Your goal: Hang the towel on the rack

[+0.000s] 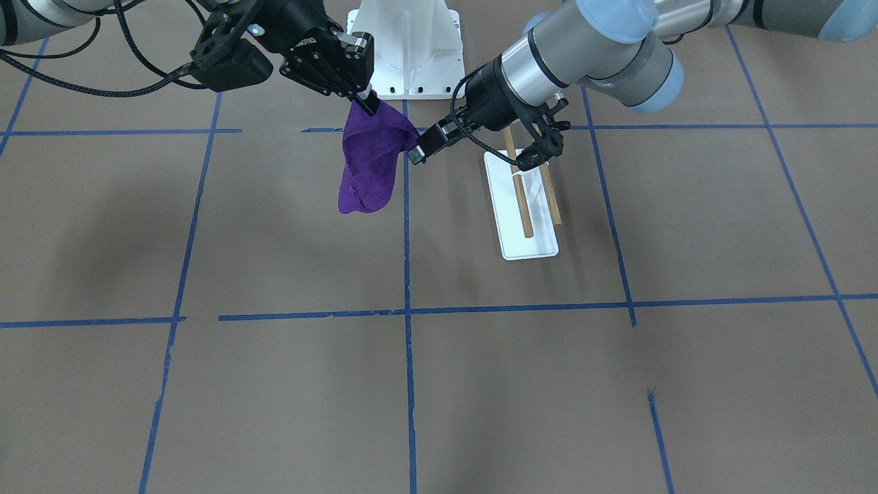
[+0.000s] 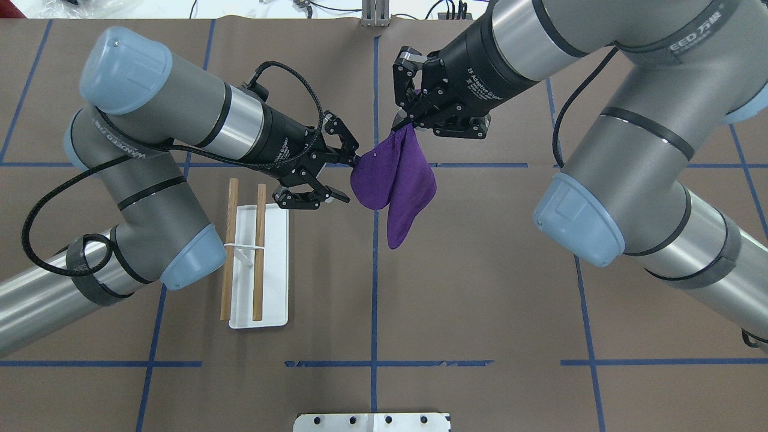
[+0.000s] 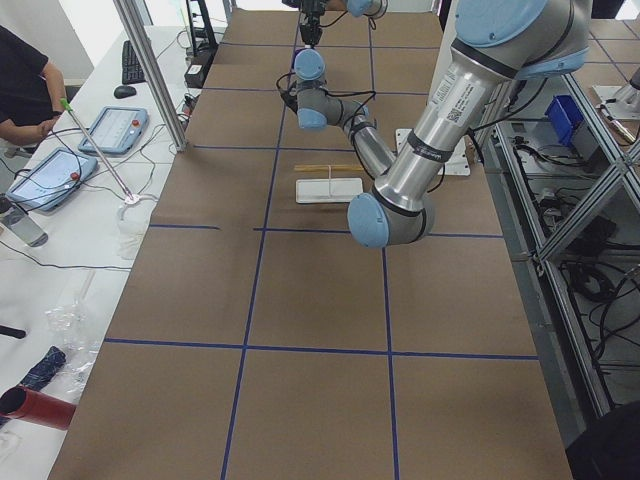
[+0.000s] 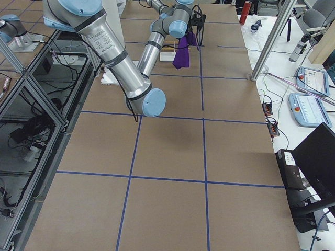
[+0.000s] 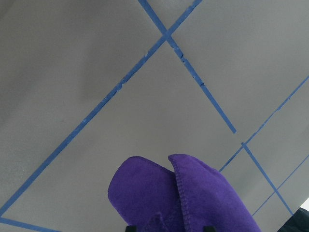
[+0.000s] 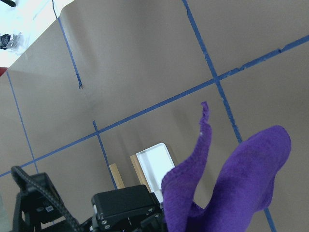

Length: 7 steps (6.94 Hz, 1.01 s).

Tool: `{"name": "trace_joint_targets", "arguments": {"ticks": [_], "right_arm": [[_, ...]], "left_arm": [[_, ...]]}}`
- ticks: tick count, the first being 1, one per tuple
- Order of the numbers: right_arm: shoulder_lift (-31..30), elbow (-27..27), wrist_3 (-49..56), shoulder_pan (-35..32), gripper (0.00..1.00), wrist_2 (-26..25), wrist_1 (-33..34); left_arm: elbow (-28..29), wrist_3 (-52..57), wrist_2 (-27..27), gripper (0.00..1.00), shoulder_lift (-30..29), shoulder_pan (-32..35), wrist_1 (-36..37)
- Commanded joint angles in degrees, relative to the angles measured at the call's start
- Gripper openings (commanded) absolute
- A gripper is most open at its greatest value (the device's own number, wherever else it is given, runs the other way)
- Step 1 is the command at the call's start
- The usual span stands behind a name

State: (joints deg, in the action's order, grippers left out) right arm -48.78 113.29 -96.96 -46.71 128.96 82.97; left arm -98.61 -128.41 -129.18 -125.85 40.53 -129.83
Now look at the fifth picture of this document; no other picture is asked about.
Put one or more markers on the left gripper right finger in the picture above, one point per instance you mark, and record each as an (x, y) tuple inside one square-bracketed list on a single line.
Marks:
[(208, 229)]

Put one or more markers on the purple microfibre towel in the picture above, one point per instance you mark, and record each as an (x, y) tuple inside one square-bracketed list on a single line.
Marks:
[(191, 196)]

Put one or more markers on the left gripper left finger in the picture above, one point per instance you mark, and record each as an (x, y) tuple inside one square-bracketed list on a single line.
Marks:
[(131, 228)]

